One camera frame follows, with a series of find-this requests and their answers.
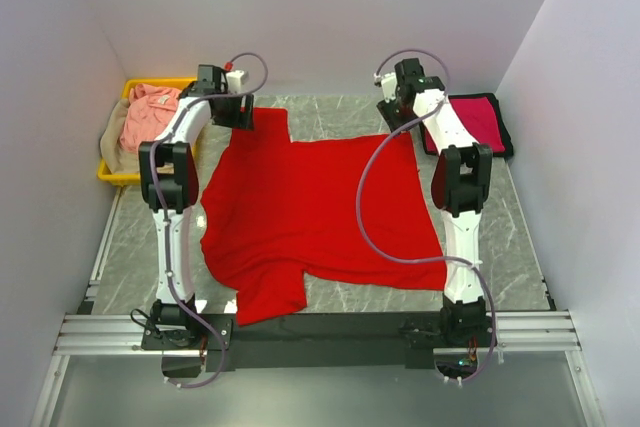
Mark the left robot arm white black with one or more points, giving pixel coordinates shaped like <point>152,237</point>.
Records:
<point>170,187</point>

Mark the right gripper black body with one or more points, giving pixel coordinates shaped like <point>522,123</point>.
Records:
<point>394,114</point>

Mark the folded magenta t-shirt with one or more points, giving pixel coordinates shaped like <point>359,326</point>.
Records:
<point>481,116</point>

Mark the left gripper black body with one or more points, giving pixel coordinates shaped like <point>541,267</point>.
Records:
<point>231,114</point>

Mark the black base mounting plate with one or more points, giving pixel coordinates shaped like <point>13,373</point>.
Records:
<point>350,342</point>

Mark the yellow plastic bin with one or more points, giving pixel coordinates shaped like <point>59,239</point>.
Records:
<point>134,179</point>

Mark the red t-shirt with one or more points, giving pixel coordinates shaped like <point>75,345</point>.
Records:
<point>348,210</point>

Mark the aluminium frame rail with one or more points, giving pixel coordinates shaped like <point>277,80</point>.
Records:
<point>524,331</point>

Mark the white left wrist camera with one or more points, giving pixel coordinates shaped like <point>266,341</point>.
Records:
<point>235,78</point>

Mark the beige shirt in bin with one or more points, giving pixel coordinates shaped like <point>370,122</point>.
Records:
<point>118,161</point>

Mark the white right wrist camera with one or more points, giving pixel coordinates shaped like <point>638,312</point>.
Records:
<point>388,85</point>

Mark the pink shirt in bin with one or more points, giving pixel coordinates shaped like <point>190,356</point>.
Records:
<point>150,110</point>

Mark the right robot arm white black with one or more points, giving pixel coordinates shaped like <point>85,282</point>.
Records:
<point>459,189</point>

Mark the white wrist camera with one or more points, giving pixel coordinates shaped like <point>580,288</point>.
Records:
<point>388,85</point>
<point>235,78</point>

